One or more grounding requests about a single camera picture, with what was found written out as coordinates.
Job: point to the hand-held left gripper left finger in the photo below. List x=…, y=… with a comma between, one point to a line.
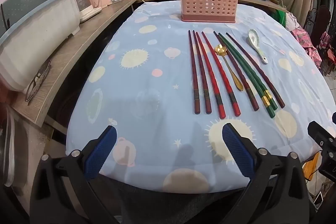
x=102, y=150

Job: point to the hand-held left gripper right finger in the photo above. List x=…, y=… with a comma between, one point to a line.
x=236, y=148

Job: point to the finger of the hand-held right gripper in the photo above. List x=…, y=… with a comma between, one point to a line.
x=319, y=134

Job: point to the green chopstick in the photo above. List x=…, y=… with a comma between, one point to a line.
x=256, y=79
x=252, y=82

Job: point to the maroon chopstick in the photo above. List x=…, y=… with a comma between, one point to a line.
x=258, y=71
x=242, y=80

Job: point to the bright red chopstick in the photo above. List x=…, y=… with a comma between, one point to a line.
x=208, y=74
x=219, y=71

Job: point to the dark red chopstick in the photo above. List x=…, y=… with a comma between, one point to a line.
x=200, y=69
x=193, y=74

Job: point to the white ceramic spoon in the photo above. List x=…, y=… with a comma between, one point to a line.
x=254, y=37

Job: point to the gold flower spoon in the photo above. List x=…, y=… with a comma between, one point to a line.
x=231, y=70

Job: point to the pink floral cloth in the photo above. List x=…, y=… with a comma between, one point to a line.
x=304, y=40

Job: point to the eyeglasses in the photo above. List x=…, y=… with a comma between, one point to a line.
x=39, y=76

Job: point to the wooden side shelf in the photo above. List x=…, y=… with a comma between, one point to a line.
x=76, y=45

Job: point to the light blue printed tablecloth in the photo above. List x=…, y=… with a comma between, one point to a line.
x=157, y=56

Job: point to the dark ornate chair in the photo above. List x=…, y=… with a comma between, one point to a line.
x=319, y=22

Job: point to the green plastic basin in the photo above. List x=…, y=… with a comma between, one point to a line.
x=280, y=18

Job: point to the white tub with blue rim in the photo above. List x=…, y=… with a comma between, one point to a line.
x=34, y=43

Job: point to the hanging clothes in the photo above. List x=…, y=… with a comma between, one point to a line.
x=329, y=3

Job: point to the wooden back shelf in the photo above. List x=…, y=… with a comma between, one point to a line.
x=252, y=1

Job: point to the small white appliance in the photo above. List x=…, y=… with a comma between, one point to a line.
x=85, y=1

